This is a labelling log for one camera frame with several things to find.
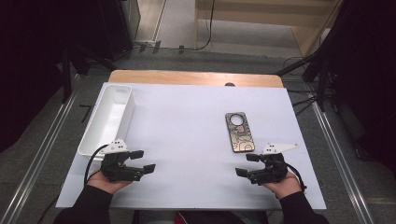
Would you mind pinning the dark cabinet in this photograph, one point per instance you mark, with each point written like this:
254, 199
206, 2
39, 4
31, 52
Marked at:
118, 28

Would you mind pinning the light wooden shelf frame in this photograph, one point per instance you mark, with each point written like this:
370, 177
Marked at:
305, 21

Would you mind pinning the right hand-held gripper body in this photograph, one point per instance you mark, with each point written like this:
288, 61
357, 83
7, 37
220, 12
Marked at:
271, 169

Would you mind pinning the black metal stand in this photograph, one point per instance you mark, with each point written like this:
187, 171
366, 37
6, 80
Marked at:
320, 71
66, 77

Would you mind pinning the white table board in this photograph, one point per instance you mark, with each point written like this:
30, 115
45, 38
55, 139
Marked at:
186, 140

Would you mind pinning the aluminium floor rail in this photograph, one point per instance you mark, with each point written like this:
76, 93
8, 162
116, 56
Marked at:
40, 155
339, 155

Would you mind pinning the person's right hand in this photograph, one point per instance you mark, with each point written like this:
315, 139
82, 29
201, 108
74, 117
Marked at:
286, 186

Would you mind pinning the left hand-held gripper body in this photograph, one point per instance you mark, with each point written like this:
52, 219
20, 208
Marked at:
118, 169

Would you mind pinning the person's left hand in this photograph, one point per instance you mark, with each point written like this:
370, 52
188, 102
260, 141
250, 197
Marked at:
104, 185

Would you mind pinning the dark table grommet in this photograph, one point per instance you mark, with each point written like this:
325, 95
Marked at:
229, 84

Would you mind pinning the patterned phone case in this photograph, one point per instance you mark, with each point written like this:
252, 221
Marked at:
244, 137

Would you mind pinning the dark curtain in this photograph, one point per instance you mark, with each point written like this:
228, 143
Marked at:
31, 62
367, 77

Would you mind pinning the white plastic bin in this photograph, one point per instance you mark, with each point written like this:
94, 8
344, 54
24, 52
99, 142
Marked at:
109, 121

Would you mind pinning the wooden table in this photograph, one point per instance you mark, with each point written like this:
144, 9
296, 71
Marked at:
186, 77

